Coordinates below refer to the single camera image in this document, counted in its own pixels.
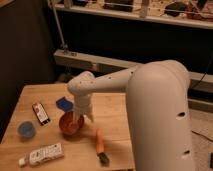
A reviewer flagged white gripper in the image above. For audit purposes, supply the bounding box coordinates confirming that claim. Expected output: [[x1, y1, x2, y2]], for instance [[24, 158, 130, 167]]
[[73, 95, 94, 122]]

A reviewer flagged red ceramic bowl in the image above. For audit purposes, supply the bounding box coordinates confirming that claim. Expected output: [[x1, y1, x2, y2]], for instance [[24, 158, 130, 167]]
[[59, 112, 84, 135]]

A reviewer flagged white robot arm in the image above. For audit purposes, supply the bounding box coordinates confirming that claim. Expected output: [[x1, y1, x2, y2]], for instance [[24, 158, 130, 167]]
[[67, 60, 196, 171]]

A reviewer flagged blue sponge block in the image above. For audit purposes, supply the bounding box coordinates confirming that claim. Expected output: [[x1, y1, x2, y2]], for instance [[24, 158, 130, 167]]
[[56, 97, 73, 112]]

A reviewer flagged black red snack bar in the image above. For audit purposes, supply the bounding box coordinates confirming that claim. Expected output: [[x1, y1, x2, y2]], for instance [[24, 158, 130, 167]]
[[32, 103, 50, 125]]

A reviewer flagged white tube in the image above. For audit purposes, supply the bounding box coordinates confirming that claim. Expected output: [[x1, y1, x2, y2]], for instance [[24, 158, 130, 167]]
[[18, 143, 64, 167]]

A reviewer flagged small blue cup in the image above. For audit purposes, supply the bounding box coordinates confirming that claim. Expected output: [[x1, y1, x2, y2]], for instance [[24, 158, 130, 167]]
[[18, 121, 36, 138]]

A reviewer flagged metal shelf rack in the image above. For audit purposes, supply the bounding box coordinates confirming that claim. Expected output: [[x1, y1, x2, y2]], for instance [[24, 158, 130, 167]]
[[47, 0, 213, 113]]

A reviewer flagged orange handled brush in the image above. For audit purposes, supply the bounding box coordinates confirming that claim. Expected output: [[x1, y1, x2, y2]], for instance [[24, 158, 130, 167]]
[[96, 129, 110, 165]]

